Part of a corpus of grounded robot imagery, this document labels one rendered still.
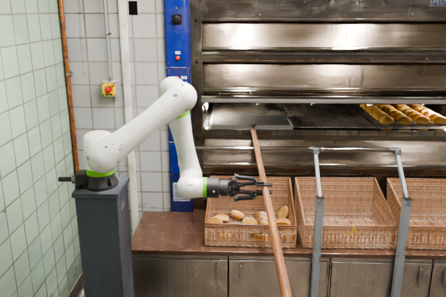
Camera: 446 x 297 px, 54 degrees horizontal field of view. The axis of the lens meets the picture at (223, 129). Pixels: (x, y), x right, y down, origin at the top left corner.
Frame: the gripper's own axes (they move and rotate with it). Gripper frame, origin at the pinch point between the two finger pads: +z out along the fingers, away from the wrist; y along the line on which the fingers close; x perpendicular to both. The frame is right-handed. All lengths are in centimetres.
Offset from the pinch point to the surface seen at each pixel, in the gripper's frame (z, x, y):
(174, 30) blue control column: -52, -97, -65
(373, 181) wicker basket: 82, -94, 35
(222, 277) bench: -19, -45, 78
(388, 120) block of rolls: 95, -114, -4
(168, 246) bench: -52, -49, 60
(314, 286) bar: 35, -39, 78
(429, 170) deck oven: 121, -98, 27
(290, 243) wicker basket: 21, -49, 56
